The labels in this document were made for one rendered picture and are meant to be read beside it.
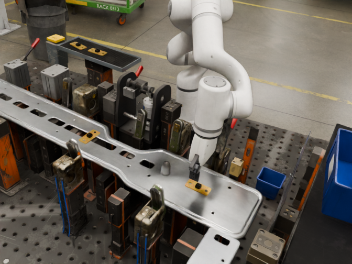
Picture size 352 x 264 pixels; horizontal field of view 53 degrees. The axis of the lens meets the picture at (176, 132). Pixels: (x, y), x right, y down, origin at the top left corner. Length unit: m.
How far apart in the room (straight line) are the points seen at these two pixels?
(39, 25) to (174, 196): 3.21
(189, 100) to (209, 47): 0.75
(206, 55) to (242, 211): 0.49
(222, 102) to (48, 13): 3.25
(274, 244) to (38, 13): 3.47
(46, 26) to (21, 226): 2.88
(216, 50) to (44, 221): 0.94
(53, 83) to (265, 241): 1.06
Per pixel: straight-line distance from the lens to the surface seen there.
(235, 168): 1.21
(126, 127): 1.48
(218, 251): 1.04
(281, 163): 1.85
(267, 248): 1.01
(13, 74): 1.80
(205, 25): 1.05
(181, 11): 1.28
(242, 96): 0.98
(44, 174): 1.69
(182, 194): 1.16
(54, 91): 1.61
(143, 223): 1.03
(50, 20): 4.08
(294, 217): 1.08
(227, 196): 1.18
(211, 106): 0.94
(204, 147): 1.01
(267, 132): 2.04
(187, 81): 1.68
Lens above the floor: 1.84
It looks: 37 degrees down
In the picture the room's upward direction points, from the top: 5 degrees clockwise
